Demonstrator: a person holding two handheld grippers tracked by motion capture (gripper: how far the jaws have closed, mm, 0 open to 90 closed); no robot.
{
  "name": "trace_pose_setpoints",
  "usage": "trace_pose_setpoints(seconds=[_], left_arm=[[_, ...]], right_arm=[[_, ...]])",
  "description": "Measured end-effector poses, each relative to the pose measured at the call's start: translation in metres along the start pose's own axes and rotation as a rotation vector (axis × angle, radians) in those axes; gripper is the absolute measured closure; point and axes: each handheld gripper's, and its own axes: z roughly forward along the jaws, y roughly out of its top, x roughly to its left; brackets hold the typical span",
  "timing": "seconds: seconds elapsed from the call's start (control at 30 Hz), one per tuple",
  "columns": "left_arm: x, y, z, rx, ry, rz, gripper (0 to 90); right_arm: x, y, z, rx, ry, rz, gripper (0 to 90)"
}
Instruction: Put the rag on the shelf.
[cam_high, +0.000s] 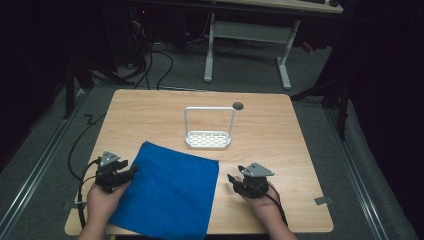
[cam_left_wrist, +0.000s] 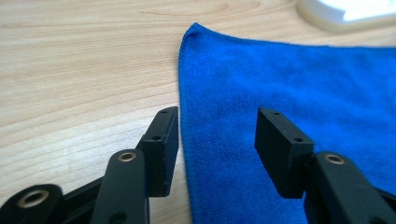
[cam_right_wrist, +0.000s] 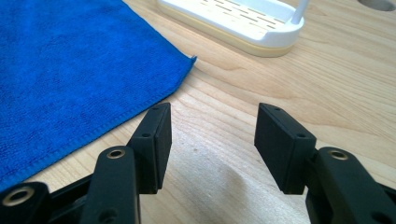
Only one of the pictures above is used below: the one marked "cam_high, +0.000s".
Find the red object under desk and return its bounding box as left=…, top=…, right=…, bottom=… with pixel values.
left=300, top=41, right=315, bottom=55

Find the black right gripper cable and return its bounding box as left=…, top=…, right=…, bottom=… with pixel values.
left=265, top=182, right=290, bottom=228

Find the metal floor rail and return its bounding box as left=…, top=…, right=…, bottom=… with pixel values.
left=324, top=106, right=391, bottom=240
left=0, top=88, right=88, bottom=234

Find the person's left hand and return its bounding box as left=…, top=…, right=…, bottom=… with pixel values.
left=86, top=180, right=132, bottom=226

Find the white-legged wooden desk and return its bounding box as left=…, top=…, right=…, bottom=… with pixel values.
left=202, top=0, right=345, bottom=92

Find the grey tape piece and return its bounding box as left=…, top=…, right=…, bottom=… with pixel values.
left=313, top=195, right=335, bottom=207

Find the black floor cable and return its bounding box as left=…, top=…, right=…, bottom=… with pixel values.
left=67, top=113, right=107, bottom=183

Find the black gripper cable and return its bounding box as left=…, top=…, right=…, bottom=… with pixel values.
left=265, top=182, right=290, bottom=228
left=76, top=158, right=101, bottom=231

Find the white rack with handle bar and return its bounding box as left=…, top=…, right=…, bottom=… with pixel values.
left=183, top=106, right=237, bottom=151

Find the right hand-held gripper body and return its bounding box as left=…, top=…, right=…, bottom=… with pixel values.
left=232, top=162, right=276, bottom=200

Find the bundle of black floor cables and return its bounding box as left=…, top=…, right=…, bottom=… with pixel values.
left=126, top=13, right=175, bottom=91

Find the black metal stand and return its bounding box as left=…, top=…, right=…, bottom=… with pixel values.
left=289, top=74, right=353, bottom=142
left=62, top=58, right=96, bottom=120

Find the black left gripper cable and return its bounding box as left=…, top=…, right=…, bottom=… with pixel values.
left=76, top=158, right=101, bottom=231

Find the blue cloth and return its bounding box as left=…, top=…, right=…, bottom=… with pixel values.
left=108, top=140, right=221, bottom=240

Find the person's right hand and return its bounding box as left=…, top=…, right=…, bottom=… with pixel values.
left=242, top=190, right=285, bottom=226

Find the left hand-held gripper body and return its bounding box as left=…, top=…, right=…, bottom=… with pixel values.
left=94, top=150, right=130, bottom=195

